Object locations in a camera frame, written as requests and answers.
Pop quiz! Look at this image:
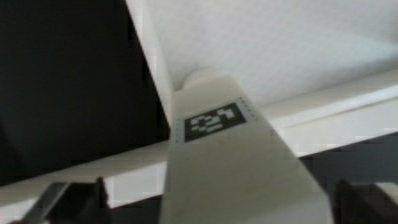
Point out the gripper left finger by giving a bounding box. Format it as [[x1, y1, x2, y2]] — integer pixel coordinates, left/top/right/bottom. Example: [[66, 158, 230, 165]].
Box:
[[22, 178, 112, 224]]

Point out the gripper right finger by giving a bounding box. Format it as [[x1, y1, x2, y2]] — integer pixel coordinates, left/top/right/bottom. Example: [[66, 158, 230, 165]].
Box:
[[334, 180, 398, 224]]

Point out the white desk leg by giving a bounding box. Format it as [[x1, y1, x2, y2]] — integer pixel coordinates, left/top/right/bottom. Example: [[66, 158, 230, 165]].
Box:
[[160, 69, 334, 224]]

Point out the white desk tabletop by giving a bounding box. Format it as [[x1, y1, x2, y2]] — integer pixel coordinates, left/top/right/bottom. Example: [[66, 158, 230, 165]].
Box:
[[126, 0, 398, 122]]

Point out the white U-shaped fence frame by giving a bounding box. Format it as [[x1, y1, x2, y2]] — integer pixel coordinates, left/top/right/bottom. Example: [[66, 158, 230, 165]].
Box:
[[0, 98, 398, 224]]

